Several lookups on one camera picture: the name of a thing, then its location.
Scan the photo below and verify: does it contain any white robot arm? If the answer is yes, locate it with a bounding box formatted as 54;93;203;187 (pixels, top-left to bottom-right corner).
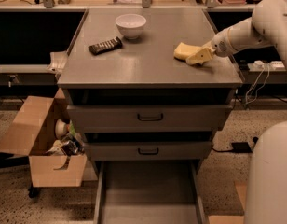
186;0;287;224

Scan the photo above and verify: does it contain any open cardboard box left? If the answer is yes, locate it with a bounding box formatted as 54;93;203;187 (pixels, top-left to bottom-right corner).
0;89;87;188

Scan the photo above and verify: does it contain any black rod on floor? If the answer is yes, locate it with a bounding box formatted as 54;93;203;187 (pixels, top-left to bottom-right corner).
253;137;259;144

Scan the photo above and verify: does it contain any middle drawer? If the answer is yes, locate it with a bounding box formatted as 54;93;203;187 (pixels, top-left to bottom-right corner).
84;142;212;161

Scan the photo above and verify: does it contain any top drawer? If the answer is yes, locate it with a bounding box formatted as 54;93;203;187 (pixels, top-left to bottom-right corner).
67;105;232;133

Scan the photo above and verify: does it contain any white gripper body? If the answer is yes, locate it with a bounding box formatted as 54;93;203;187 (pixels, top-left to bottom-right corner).
211;29;235;57

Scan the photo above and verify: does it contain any white bowl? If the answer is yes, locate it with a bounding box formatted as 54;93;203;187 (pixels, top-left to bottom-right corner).
115;14;146;39

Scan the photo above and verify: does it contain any white power strip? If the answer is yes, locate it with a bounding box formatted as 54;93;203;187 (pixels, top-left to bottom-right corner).
270;61;285;71

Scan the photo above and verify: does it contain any dark snack bar wrapper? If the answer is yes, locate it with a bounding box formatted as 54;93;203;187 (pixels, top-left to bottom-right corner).
89;37;123;55

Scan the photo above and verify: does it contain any grey drawer cabinet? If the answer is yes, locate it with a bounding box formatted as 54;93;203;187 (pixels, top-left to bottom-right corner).
57;7;245;173

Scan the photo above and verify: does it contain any yellow sponge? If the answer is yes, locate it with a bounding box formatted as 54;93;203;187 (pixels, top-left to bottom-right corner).
173;42;200;61

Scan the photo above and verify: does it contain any cardboard box bottom right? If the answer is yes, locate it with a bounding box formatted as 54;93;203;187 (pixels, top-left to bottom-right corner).
208;182;247;224

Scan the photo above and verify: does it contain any black power adapter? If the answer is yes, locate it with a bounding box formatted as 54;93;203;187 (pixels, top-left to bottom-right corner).
231;142;252;153

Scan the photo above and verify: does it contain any open bottom drawer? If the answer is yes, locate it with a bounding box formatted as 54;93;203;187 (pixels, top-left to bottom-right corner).
93;161;207;224

